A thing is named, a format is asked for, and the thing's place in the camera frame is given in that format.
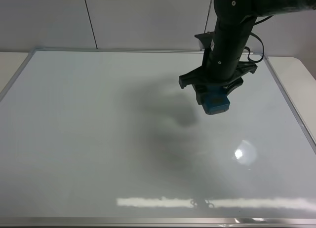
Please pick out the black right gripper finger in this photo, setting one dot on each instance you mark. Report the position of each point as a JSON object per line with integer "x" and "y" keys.
{"x": 202, "y": 94}
{"x": 226, "y": 90}

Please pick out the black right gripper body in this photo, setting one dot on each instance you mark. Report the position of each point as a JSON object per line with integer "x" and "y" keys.
{"x": 204, "y": 75}

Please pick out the blue board eraser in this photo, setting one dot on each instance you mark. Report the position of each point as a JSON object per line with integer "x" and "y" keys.
{"x": 215, "y": 100}

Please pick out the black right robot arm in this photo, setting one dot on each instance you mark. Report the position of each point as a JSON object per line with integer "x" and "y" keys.
{"x": 221, "y": 70}

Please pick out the white whiteboard with aluminium frame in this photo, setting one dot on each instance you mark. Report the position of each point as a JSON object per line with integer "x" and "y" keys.
{"x": 109, "y": 140}

